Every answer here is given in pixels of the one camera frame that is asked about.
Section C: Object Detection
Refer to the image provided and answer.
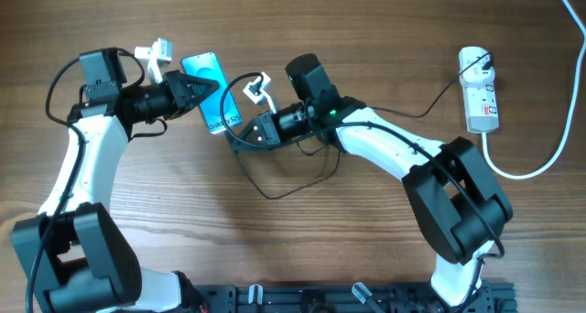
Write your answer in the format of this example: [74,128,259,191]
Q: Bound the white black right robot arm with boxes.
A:
[226,53,513,312]

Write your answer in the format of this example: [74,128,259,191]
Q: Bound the Galaxy S25 smartphone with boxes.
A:
[180,51,228,135]

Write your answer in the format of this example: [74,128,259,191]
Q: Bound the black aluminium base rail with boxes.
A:
[196,281,518,313]

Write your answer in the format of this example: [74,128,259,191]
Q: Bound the black USB charger cable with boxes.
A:
[233,51,494,200]

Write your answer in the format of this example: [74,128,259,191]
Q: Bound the white power strip cord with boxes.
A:
[481,0,586,181]

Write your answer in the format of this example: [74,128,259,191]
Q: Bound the white power strip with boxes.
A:
[458,46,499,134]

